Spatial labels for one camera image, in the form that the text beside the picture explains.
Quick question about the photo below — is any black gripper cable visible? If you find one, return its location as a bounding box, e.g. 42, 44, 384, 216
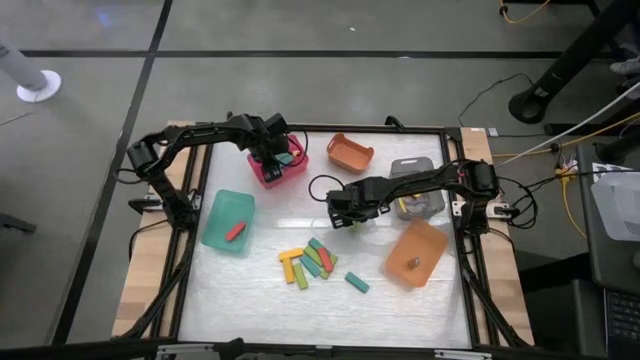
287, 130, 310, 169
307, 173, 347, 204

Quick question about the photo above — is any large orange plastic bin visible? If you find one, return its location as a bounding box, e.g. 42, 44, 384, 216
384, 217, 450, 289

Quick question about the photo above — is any black floor stand foot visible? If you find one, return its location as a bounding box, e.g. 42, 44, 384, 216
0, 212, 37, 235

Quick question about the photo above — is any grey transparent plastic bin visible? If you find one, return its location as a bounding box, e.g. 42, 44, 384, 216
388, 156, 446, 222

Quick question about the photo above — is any white cable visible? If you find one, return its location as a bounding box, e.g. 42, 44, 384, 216
494, 79, 640, 169

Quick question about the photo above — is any white pole with base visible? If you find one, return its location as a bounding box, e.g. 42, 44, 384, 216
0, 35, 63, 104

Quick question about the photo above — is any grey plastic container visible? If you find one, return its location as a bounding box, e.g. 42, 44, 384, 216
591, 171, 640, 242

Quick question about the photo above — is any yellow power cable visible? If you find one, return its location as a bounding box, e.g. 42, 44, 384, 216
559, 169, 589, 241

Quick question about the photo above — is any power strip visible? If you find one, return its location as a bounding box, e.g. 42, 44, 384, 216
552, 158, 577, 184

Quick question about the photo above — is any teal plastic bin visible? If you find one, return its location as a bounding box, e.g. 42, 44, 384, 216
201, 189, 256, 254

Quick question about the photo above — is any pink plastic bin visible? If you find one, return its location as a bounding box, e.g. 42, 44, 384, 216
246, 133, 310, 190

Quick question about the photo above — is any wooden table side board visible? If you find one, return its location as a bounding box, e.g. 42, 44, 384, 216
459, 126, 536, 347
110, 119, 211, 339

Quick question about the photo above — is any black keyboard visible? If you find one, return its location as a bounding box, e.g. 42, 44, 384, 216
603, 287, 640, 346

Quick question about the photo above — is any person's shoe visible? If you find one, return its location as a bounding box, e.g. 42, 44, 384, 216
609, 55, 640, 76

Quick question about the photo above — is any dark desk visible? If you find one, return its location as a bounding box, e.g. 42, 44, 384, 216
575, 142, 640, 360

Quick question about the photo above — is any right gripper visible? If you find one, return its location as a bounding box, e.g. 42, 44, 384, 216
325, 175, 386, 230

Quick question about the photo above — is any black stand leg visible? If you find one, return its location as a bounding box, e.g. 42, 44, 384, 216
507, 0, 640, 125

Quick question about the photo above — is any small orange plastic bin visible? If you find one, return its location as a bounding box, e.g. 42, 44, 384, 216
326, 132, 376, 175

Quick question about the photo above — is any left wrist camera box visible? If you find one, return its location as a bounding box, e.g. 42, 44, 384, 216
263, 112, 290, 137

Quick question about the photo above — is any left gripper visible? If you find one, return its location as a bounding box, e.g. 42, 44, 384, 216
252, 130, 292, 184

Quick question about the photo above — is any black table frame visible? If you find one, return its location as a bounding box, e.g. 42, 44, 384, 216
112, 121, 536, 351

